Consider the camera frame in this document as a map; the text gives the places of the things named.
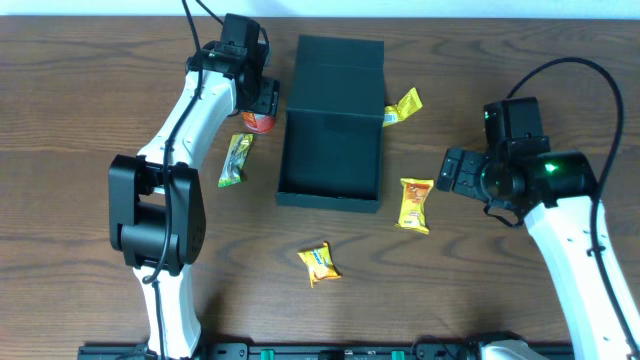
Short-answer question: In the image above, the small yellow packet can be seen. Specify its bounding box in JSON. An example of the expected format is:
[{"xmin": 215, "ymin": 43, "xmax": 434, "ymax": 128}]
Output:
[{"xmin": 383, "ymin": 87, "xmax": 423, "ymax": 127}]

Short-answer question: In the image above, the orange yellow snack packet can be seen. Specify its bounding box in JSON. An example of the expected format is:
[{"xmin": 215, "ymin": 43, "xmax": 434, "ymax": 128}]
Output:
[{"xmin": 396, "ymin": 178, "xmax": 434, "ymax": 235}]

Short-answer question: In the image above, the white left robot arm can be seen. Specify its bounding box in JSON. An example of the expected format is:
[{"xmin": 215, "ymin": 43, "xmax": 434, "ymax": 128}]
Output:
[{"xmin": 108, "ymin": 41, "xmax": 280, "ymax": 359}]

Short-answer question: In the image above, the green yellow snack packet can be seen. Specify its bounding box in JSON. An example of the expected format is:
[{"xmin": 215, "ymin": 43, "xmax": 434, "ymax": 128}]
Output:
[{"xmin": 218, "ymin": 133, "xmax": 254, "ymax": 188}]

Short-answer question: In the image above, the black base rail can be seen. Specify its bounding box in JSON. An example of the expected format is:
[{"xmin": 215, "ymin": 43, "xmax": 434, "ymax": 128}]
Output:
[{"xmin": 77, "ymin": 341, "xmax": 575, "ymax": 360}]

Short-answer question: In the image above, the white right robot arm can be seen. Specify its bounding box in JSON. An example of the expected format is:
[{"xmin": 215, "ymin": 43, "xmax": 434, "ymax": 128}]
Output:
[{"xmin": 436, "ymin": 147, "xmax": 639, "ymax": 359}]

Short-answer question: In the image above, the black open box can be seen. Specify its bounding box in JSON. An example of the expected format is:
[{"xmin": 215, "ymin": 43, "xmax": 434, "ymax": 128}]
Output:
[{"xmin": 276, "ymin": 35, "xmax": 385, "ymax": 213}]

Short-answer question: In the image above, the red soda can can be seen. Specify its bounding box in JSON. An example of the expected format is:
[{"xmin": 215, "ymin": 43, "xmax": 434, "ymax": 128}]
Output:
[{"xmin": 241, "ymin": 112, "xmax": 275, "ymax": 134}]

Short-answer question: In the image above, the yellow biscuit packet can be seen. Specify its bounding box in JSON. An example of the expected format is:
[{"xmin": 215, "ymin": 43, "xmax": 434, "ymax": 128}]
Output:
[{"xmin": 298, "ymin": 242, "xmax": 342, "ymax": 288}]

